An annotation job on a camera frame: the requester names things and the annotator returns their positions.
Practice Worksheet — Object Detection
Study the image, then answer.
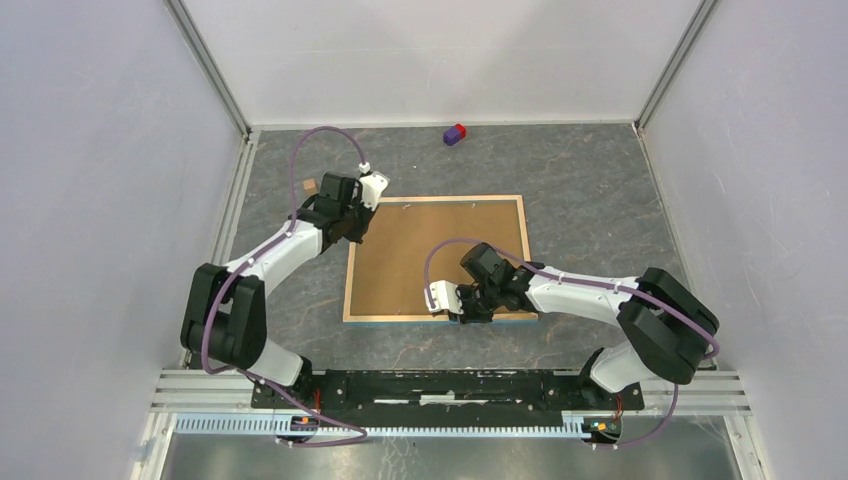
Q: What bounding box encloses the blue wooden picture frame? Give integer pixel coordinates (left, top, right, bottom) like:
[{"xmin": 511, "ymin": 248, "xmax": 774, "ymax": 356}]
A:
[{"xmin": 342, "ymin": 194, "xmax": 540, "ymax": 325}]

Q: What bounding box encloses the brown frame backing board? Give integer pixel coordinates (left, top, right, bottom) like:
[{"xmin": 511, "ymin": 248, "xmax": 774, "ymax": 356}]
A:
[{"xmin": 349, "ymin": 200, "xmax": 534, "ymax": 318}]

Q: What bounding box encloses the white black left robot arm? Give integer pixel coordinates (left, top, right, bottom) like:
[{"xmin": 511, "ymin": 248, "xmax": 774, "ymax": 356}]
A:
[{"xmin": 180, "ymin": 171, "xmax": 390, "ymax": 408}]

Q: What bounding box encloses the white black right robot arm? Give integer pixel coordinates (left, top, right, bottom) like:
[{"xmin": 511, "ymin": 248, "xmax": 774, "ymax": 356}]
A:
[{"xmin": 424, "ymin": 242, "xmax": 720, "ymax": 408}]

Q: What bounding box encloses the small wooden cube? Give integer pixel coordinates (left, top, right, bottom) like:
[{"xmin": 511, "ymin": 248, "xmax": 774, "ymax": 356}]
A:
[{"xmin": 302, "ymin": 178, "xmax": 319, "ymax": 197}]

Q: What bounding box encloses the red purple toy block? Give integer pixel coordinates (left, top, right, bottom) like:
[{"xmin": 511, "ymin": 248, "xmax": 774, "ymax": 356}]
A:
[{"xmin": 442, "ymin": 123, "xmax": 467, "ymax": 146}]

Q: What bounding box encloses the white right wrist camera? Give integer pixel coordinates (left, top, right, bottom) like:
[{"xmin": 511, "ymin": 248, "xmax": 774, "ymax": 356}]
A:
[{"xmin": 424, "ymin": 280, "xmax": 464, "ymax": 315}]

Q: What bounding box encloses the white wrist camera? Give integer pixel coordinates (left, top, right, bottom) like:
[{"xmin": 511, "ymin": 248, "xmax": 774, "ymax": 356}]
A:
[
  {"xmin": 424, "ymin": 280, "xmax": 464, "ymax": 315},
  {"xmin": 359, "ymin": 171, "xmax": 390, "ymax": 211}
]

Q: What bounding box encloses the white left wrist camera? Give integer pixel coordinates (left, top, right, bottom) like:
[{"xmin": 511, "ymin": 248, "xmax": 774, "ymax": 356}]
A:
[{"xmin": 359, "ymin": 171, "xmax": 390, "ymax": 211}]

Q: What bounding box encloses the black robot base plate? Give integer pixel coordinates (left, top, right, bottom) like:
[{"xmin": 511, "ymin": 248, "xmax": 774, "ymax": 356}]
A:
[{"xmin": 287, "ymin": 370, "xmax": 645, "ymax": 428}]

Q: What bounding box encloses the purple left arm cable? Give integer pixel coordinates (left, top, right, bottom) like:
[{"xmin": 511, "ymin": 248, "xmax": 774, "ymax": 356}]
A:
[{"xmin": 200, "ymin": 125, "xmax": 370, "ymax": 448}]

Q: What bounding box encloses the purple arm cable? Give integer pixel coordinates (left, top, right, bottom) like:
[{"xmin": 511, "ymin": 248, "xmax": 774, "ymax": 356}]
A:
[
  {"xmin": 423, "ymin": 238, "xmax": 721, "ymax": 450},
  {"xmin": 200, "ymin": 125, "xmax": 370, "ymax": 448}
]

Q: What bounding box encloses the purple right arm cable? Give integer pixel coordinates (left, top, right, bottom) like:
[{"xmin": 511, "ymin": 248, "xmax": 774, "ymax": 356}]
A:
[{"xmin": 423, "ymin": 238, "xmax": 721, "ymax": 450}]

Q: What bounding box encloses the slotted cable duct rail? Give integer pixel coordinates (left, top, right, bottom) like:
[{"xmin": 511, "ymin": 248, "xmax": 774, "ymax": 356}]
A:
[{"xmin": 174, "ymin": 413, "xmax": 590, "ymax": 440}]

